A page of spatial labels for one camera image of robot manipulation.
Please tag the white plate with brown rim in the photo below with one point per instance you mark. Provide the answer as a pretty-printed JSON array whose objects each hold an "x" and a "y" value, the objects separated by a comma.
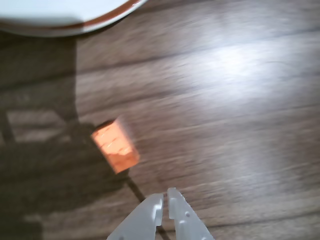
[{"x": 62, "y": 12}]

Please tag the orange lego block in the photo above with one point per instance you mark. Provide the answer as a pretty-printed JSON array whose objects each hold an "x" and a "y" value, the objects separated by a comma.
[{"x": 115, "y": 147}]

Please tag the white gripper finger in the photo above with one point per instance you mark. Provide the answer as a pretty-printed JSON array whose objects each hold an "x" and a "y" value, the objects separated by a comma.
[
  {"x": 140, "y": 220},
  {"x": 185, "y": 225}
]

